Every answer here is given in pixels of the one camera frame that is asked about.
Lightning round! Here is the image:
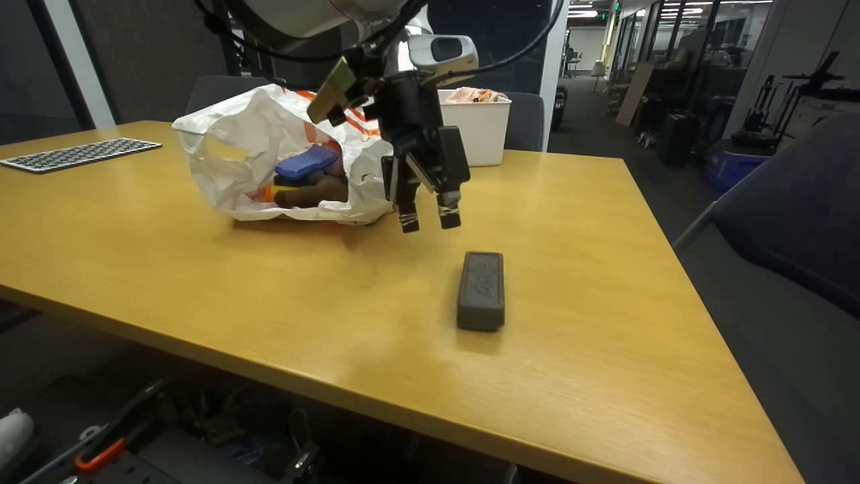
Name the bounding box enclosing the orange handled tool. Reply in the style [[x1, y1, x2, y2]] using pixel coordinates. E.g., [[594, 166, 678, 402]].
[[72, 437, 128, 476]]

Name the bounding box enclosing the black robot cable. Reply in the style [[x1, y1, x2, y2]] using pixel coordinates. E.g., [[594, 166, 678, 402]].
[[190, 0, 566, 79]]

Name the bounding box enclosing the dark grey rectangular block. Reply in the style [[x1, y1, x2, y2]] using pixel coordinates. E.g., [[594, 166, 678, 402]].
[[455, 250, 507, 334]]

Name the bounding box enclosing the blue recycling bin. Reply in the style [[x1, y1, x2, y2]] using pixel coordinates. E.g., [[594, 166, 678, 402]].
[[706, 142, 773, 196]]

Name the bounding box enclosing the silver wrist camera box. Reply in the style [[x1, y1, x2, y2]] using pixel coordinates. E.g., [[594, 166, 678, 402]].
[[405, 32, 482, 79]]

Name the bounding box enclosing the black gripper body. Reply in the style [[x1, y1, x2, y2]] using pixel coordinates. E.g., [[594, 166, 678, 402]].
[[371, 70, 447, 164]]

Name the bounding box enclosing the white plastic bag orange print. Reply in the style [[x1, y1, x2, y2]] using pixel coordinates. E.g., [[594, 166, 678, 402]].
[[168, 80, 397, 228]]

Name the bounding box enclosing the black tripod stand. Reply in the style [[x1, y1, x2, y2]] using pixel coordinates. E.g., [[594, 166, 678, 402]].
[[722, 51, 846, 157]]

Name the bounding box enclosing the tan wrist mount plate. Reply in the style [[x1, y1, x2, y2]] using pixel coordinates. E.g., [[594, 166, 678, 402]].
[[307, 56, 363, 127]]

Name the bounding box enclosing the blue plastic object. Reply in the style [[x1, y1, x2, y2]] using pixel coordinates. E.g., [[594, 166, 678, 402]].
[[271, 146, 344, 186]]

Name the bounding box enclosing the grey computer keyboard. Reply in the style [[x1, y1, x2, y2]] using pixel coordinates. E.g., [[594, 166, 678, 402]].
[[0, 134, 166, 177]]

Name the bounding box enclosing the leaning beige board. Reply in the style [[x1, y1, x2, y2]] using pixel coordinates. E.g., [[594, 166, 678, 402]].
[[616, 61, 658, 130]]

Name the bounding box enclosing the orange patterned packet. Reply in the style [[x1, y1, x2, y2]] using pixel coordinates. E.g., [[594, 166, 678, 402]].
[[440, 86, 500, 108]]

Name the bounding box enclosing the white rounded plastic object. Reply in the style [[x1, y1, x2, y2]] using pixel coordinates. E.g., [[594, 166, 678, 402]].
[[0, 407, 38, 473]]

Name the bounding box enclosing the white plastic storage bin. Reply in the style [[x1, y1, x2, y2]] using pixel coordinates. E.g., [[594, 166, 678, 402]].
[[434, 86, 512, 170]]

